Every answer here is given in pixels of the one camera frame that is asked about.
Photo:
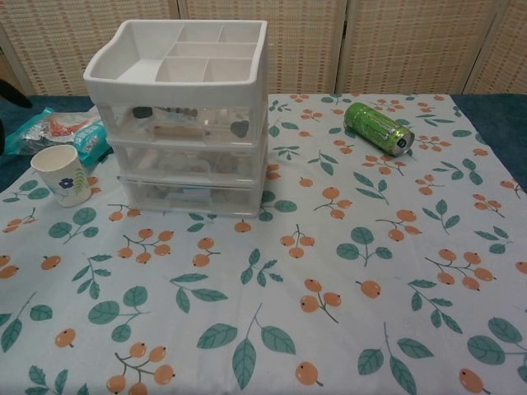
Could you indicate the fruit and leaf print tablecloth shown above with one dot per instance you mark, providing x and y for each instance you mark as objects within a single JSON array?
[{"x": 288, "y": 288}]

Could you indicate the woven folding screen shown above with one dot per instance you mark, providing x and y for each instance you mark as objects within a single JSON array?
[{"x": 370, "y": 45}]

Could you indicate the green energy drink can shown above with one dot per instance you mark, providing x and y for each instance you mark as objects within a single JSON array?
[{"x": 372, "y": 123}]

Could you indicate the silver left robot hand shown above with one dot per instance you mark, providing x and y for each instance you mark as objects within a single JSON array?
[{"x": 14, "y": 94}]

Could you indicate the dark round stone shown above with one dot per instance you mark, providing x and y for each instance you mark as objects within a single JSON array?
[{"x": 142, "y": 112}]

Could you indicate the white flower print paper cup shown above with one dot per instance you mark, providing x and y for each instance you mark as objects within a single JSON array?
[{"x": 62, "y": 177}]

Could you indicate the clear plastic drawer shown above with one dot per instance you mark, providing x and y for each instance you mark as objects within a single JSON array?
[
  {"x": 181, "y": 123},
  {"x": 185, "y": 162},
  {"x": 189, "y": 195}
]

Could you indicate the white plastic drawer organizer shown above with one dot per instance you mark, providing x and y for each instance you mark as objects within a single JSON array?
[{"x": 173, "y": 88}]

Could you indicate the teal snack bag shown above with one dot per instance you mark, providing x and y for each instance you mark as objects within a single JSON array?
[{"x": 78, "y": 131}]

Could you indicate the dark heart-shaped stone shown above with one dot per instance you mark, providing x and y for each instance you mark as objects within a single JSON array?
[{"x": 240, "y": 129}]

